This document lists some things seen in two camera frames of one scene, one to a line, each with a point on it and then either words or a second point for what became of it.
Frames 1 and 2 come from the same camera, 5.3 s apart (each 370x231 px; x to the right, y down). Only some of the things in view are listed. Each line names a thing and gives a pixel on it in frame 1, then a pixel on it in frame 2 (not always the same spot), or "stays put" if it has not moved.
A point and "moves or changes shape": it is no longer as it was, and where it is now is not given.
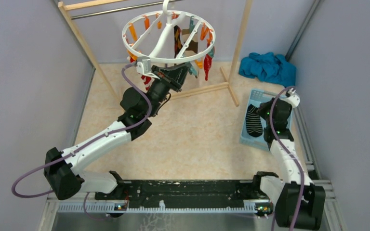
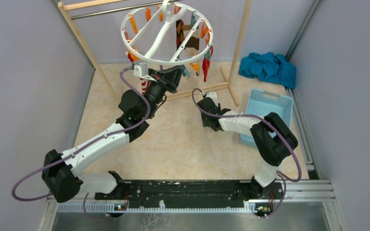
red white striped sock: x=145 y=82 moves or changes shape
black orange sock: x=178 y=42 moves or changes shape
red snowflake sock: x=207 y=62 stays put
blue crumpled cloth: x=269 y=68 stays put
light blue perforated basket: x=256 y=96 stays put
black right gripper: x=263 y=106 → x=205 y=124
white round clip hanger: x=169 y=36 moves or changes shape
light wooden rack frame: x=66 y=6 stays put
